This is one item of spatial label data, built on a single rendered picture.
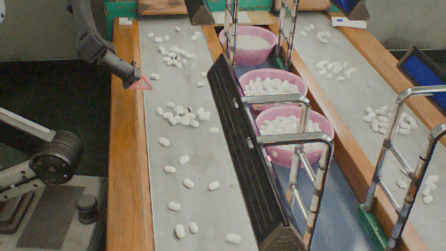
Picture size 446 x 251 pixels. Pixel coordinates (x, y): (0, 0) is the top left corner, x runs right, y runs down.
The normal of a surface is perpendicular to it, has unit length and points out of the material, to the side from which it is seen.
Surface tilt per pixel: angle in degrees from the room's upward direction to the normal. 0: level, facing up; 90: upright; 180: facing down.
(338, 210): 0
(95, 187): 0
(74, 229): 0
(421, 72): 58
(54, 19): 90
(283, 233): 90
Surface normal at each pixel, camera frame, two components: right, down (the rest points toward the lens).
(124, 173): 0.04, -0.82
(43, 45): 0.14, 0.58
